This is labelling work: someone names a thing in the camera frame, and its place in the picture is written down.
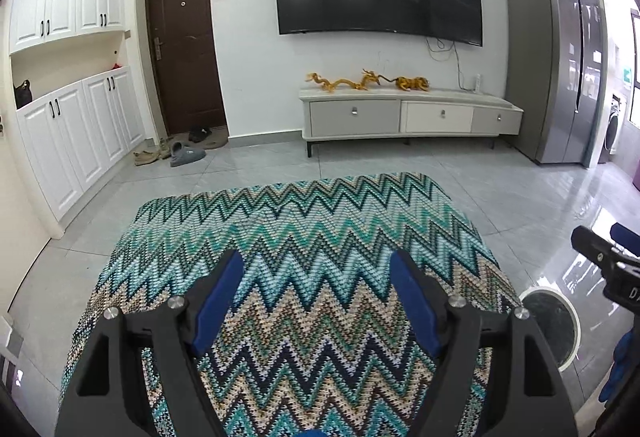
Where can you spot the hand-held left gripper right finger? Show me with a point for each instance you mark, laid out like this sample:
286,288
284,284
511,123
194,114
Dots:
415,302

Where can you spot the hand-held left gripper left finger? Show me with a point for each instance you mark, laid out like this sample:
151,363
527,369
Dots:
220,302

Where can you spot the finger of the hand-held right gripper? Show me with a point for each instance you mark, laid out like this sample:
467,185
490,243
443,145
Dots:
627,239
597,249

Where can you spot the white round trash bin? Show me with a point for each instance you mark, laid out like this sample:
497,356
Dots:
552,327

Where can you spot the person's right forearm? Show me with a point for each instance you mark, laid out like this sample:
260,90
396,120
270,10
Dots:
620,367

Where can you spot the washing machine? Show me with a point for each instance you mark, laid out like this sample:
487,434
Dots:
612,132

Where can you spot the zigzag patterned cloth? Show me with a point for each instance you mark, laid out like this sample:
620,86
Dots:
310,227

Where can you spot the brown doormat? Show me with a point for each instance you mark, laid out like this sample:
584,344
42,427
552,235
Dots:
219,143

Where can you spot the tan shoe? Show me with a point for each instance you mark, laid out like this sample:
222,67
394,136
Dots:
145,158
166,148

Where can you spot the black slippers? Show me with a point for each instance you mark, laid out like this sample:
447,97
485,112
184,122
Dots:
200,135

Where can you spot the grey refrigerator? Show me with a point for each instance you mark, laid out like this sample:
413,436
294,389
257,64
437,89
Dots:
545,67

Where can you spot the white television cabinet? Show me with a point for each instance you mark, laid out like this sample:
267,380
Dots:
360,117

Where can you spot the white power strip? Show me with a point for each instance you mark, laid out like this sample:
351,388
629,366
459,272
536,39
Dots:
477,83

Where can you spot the golden tiger figurine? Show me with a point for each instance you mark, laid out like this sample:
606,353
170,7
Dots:
412,84

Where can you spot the white lower cabinet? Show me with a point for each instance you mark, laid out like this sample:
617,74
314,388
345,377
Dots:
70,142

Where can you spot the golden dragon figurine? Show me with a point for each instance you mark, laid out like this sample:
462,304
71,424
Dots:
332,84
370,79

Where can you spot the dark brown door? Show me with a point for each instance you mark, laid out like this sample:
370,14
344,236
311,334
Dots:
185,47

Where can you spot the black bag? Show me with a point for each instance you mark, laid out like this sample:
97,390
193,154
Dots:
23,96

